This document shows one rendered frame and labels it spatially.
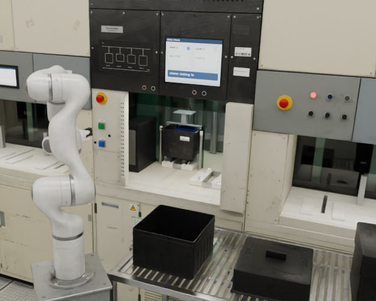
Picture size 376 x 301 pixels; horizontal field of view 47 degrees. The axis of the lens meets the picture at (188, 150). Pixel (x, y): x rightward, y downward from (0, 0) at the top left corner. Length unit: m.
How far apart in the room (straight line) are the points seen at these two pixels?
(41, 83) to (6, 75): 1.06
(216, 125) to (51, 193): 1.62
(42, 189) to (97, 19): 1.01
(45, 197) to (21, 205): 1.25
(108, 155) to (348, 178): 1.33
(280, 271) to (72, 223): 0.81
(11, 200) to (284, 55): 1.89
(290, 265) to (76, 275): 0.84
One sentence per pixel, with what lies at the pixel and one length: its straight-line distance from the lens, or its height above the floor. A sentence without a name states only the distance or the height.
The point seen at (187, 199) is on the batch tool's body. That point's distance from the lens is 2.25.
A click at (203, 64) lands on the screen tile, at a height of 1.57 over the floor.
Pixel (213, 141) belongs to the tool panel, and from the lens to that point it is 3.02.
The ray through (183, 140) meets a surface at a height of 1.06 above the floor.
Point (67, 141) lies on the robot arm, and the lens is 1.63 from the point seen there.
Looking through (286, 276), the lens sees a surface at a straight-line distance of 1.71.
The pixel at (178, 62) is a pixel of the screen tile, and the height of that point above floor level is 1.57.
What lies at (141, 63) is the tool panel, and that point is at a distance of 2.19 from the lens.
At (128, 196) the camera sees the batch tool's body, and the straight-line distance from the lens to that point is 2.40.
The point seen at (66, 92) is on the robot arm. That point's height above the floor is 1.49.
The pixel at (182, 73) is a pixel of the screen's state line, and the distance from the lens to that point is 2.10.
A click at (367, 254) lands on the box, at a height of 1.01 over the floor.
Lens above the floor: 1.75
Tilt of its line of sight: 17 degrees down
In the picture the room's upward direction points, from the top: 2 degrees clockwise
